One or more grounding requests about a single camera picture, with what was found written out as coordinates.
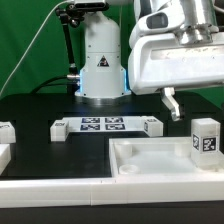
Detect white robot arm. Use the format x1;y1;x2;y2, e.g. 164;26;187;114
74;0;224;121

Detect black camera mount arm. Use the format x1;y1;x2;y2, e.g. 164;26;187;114
55;7;80;95

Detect overhead camera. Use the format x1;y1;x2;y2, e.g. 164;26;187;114
74;0;108;11

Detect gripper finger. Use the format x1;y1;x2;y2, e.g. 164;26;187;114
161;87;181;121

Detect white square tabletop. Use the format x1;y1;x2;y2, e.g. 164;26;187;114
109;137;224;177

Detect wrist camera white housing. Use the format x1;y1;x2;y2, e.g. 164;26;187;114
129;7;185;47

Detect black cables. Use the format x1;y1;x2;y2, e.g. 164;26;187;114
31;75;78;94

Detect white obstacle bar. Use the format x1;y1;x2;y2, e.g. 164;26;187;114
0;173;224;208
0;144;11;175

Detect white left obstacle bar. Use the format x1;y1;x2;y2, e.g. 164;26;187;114
0;144;11;175

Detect white cable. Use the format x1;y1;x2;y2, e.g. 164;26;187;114
0;0;73;96

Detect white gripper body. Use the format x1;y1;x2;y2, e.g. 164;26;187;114
128;32;224;95

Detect white AprilTag base sheet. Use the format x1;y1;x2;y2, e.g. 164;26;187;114
64;116;144;132

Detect white front obstacle bar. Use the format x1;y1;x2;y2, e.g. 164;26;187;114
0;173;224;208

